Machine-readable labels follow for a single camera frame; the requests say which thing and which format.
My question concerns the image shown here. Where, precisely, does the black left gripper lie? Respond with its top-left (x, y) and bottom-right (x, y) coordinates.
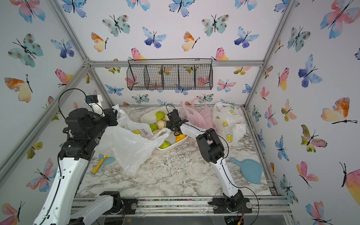
top-left (88, 106), bottom-right (119, 142)

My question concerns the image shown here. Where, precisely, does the orange yellow pear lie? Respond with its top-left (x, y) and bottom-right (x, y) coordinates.
top-left (175, 134), bottom-right (187, 143)

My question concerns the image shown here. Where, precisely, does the clear white plastic bag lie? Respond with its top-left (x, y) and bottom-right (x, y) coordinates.
top-left (95, 105), bottom-right (171, 176)

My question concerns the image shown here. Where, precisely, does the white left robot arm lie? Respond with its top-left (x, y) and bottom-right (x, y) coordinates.
top-left (34, 108), bottom-right (124, 225)

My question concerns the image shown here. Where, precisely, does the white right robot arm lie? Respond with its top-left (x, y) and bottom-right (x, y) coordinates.
top-left (166, 109), bottom-right (252, 213)

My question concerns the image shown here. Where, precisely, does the beige pear centre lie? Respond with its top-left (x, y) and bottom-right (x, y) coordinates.
top-left (156, 120), bottom-right (167, 129)

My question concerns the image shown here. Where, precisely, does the green pear bottom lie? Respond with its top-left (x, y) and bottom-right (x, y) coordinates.
top-left (159, 141), bottom-right (171, 149)

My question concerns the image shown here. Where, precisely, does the green pear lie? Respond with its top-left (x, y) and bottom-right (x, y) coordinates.
top-left (150, 124), bottom-right (158, 132)
top-left (159, 141), bottom-right (171, 149)
top-left (156, 111), bottom-right (165, 122)

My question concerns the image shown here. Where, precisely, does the green pear top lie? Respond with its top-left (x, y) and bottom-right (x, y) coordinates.
top-left (156, 111), bottom-right (165, 122)

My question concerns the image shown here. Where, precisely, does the green pear left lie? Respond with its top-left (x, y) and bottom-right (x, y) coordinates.
top-left (150, 124), bottom-right (158, 132)

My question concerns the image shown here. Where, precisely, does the pink plastic bag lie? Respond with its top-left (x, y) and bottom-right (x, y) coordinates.
top-left (181, 97), bottom-right (213, 130)

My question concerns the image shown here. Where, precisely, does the white rectangular tray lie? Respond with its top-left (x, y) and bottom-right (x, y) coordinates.
top-left (141, 106), bottom-right (188, 152)

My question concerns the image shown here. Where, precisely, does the light blue toy scoop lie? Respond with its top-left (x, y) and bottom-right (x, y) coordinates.
top-left (98, 154), bottom-right (115, 173)

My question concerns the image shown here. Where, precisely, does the yellow toy shovel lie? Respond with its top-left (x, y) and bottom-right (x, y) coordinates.
top-left (91, 154), bottom-right (110, 174)

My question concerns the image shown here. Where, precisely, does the lemon print plastic bag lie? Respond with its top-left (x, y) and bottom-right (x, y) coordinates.
top-left (213, 102), bottom-right (246, 146)

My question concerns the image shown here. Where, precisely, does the light blue dustpan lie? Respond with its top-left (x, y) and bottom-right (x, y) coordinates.
top-left (230, 157), bottom-right (263, 185)

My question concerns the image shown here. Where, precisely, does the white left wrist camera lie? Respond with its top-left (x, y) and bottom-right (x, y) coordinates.
top-left (85, 95), bottom-right (105, 117)

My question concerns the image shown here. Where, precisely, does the black wire wall basket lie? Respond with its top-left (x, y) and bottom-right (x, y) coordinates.
top-left (126, 58), bottom-right (213, 91)

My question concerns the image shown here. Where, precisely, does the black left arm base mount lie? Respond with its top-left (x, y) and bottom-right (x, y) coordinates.
top-left (99, 191), bottom-right (138, 216)

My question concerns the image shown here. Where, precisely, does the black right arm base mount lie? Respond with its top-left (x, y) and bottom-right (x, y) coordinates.
top-left (208, 190), bottom-right (252, 214)

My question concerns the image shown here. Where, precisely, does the aluminium front rail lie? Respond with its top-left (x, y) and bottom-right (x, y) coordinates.
top-left (53, 196), bottom-right (293, 217)

